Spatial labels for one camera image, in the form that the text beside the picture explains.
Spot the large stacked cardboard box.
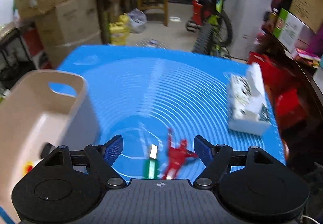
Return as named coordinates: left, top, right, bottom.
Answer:
left=35, top=0, right=102, bottom=68

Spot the white tissue box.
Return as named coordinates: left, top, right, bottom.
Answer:
left=227, top=62, right=271, bottom=136

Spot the green white product box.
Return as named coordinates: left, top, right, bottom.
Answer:
left=273, top=9, right=305, bottom=52

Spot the red white appliance box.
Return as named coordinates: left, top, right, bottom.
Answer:
left=22, top=27, right=51, bottom=69

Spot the black metal rack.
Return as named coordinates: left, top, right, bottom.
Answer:
left=1, top=24, right=36, bottom=90

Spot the red toy figure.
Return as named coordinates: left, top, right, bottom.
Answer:
left=162, top=128, right=198, bottom=180

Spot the yellow detergent jug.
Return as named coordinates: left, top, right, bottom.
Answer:
left=109, top=14, right=130, bottom=45

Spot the green black bicycle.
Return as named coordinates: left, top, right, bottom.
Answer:
left=186, top=0, right=233, bottom=57

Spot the clear plastic bag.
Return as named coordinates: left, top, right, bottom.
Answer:
left=128, top=8, right=147, bottom=34

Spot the green bottle silver cap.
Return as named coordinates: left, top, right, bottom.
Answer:
left=143, top=144, right=159, bottom=179

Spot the white appliance cabinet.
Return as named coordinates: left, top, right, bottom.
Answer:
left=224, top=0, right=272, bottom=60

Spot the beige plastic bin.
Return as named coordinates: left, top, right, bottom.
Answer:
left=1, top=70, right=101, bottom=223

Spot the blue silicone mat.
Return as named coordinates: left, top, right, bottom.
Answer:
left=58, top=45, right=285, bottom=181

